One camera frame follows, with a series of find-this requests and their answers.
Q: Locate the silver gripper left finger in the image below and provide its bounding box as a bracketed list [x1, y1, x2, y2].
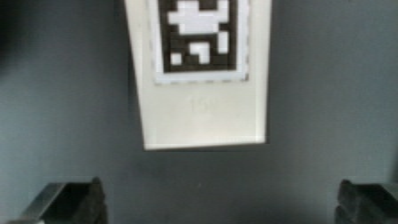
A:
[11, 177, 109, 224]

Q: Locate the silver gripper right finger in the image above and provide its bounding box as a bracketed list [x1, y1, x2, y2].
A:
[334, 180, 398, 224]

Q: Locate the white stool leg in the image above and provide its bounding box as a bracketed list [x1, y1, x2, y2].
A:
[125, 0, 272, 151]

